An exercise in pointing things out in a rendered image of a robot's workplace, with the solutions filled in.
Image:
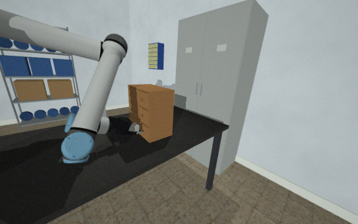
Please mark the brown wooden drawer front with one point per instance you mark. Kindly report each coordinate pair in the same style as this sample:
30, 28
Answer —
133, 109
133, 94
133, 119
143, 115
145, 130
143, 99

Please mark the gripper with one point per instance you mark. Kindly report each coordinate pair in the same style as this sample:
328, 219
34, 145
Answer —
123, 126

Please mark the tan wooden chest of drawers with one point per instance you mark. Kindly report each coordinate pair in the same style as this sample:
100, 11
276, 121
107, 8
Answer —
161, 103

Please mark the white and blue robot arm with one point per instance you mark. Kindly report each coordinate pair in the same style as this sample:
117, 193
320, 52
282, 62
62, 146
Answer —
83, 126

